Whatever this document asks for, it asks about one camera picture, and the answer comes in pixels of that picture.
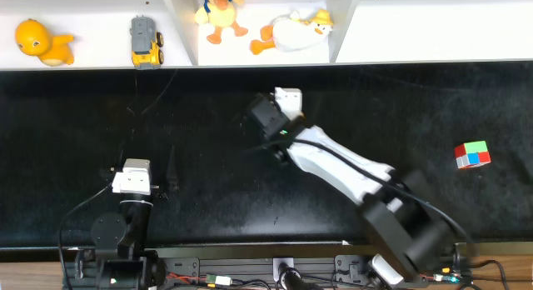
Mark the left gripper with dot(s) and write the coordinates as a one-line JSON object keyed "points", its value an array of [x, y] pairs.
{"points": [[160, 191]]}

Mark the grey and yellow toy truck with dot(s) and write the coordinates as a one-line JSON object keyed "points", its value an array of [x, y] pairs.
{"points": [[145, 44]]}

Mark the yellow rubber duck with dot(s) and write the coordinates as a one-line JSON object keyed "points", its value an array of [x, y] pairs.
{"points": [[35, 38]]}

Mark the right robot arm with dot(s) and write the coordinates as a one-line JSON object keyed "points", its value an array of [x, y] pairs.
{"points": [[333, 165]]}

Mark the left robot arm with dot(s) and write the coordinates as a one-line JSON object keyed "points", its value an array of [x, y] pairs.
{"points": [[133, 223]]}

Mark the yellow plush duck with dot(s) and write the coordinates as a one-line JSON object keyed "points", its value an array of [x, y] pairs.
{"points": [[220, 17]]}

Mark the white plush goose with hat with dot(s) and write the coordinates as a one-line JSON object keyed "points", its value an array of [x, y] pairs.
{"points": [[295, 33]]}

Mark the white shelf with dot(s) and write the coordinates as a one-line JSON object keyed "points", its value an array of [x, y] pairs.
{"points": [[416, 31]]}

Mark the many-coloured puzzle cube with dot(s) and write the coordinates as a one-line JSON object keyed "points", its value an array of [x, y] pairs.
{"points": [[472, 154]]}

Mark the mounting rail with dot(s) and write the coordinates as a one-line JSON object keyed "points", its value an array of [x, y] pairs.
{"points": [[250, 267]]}

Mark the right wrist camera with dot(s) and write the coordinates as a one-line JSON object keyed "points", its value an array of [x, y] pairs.
{"points": [[289, 102]]}

